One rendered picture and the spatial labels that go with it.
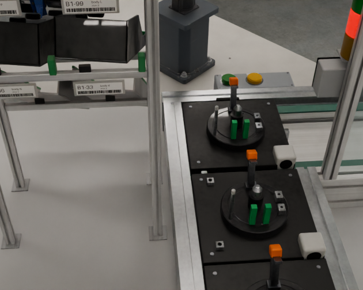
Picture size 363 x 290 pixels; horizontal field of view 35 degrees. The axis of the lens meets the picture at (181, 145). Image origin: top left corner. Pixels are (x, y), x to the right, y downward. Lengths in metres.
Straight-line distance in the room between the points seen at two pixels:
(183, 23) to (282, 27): 2.13
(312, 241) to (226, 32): 0.99
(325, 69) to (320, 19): 2.68
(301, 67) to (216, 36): 0.30
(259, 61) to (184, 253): 0.85
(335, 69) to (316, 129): 0.38
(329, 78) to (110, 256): 0.59
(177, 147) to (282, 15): 2.55
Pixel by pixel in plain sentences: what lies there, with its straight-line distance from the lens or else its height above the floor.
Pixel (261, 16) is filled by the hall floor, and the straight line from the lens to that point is 3.79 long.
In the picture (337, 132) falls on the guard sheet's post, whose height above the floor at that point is 1.10.
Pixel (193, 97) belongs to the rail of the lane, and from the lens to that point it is 1.49.
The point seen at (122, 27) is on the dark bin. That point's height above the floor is 1.36.
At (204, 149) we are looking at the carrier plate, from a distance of 1.33.
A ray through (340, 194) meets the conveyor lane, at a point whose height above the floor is 0.91.
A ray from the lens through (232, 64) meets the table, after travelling 1.80.
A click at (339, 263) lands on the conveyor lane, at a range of 1.18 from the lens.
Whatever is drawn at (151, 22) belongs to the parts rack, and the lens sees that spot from 0.93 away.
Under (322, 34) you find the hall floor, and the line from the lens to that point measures 3.68.
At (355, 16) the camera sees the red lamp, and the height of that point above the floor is 1.35.
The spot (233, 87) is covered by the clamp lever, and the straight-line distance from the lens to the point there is 1.36.
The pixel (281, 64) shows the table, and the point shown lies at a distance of 1.82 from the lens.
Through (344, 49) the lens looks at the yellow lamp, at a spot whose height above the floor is 1.28.
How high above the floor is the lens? 1.88
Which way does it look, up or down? 43 degrees down
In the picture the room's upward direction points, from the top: 1 degrees clockwise
